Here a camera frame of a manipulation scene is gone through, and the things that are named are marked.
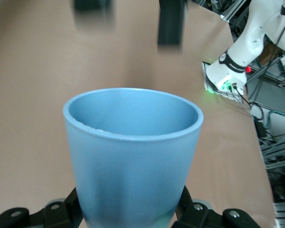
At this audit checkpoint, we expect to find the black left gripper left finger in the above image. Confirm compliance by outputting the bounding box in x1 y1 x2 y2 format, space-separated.
0 186 85 228

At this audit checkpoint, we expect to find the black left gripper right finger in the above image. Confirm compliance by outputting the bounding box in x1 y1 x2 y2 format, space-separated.
172 186 262 228

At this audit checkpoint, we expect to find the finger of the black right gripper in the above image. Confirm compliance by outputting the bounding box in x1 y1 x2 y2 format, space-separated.
157 0 185 46
74 0 113 12

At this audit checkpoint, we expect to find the blue plastic cup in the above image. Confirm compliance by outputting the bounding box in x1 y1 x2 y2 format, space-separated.
63 87 204 228

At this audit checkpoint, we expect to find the brown paper table cover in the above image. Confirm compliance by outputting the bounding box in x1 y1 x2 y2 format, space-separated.
0 0 280 228

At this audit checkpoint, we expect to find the aluminium frame profile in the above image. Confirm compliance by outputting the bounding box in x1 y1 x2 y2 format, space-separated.
218 11 231 24

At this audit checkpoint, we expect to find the aluminium frame structure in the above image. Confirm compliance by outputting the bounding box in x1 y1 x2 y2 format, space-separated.
246 45 285 228

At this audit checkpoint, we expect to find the black base plug cable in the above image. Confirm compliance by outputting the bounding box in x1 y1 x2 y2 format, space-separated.
229 83 254 109

